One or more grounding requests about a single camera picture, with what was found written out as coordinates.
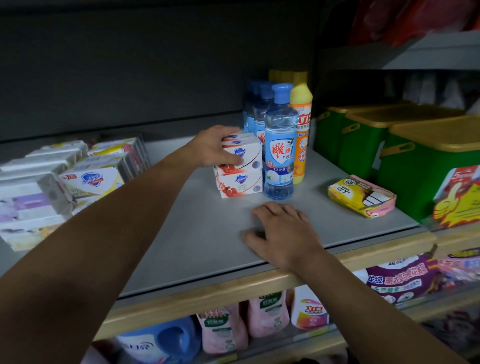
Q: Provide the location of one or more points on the clear blue cleaner bottle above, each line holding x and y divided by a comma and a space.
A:
248, 105
262, 112
280, 150

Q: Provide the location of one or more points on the person's right hand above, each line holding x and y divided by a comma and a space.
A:
288, 240

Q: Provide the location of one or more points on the yellow dish soap bottle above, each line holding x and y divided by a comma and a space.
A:
285, 76
302, 142

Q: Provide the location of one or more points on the person's right forearm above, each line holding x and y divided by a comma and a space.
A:
367, 318

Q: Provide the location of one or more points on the pink purple bag package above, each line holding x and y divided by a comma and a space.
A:
459, 264

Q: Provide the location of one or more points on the green bin with gold lid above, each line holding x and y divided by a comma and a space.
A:
416, 176
326, 135
362, 150

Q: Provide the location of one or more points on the red plastic bags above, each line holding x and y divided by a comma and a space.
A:
412, 18

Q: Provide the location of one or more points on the clear plastic shelf divider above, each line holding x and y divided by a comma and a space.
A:
143, 152

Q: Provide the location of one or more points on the person's left forearm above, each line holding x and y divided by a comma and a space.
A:
93, 243

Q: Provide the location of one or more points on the white red soap box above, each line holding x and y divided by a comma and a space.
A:
240, 184
240, 136
249, 155

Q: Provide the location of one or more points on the person's left thumb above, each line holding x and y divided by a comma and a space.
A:
228, 159

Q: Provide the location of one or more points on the pink refill pouch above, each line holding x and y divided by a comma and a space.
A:
268, 313
221, 330

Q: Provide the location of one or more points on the row of white packages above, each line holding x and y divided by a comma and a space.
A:
431, 90

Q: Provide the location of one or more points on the person's right thumb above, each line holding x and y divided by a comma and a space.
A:
255, 238

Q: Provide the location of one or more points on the wooden edged store shelf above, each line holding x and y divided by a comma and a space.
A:
210, 292

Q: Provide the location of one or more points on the purple white bag package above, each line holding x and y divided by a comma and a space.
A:
401, 279

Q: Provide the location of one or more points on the yellow thumb promo sign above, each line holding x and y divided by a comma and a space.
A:
459, 198

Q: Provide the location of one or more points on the person's right little finger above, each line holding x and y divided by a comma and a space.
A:
305, 222

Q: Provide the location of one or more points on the person's left hand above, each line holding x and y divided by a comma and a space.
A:
208, 150

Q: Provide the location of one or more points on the blue laundry detergent jug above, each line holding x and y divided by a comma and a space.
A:
161, 343

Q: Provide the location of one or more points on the white orange refill pouch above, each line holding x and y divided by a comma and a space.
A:
309, 309

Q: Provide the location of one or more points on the person's right middle finger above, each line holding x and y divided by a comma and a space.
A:
282, 210

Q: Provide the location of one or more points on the rows of assorted soap packs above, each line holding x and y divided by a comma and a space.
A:
45, 187

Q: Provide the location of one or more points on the yellow pink soap packet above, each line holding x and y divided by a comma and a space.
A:
356, 195

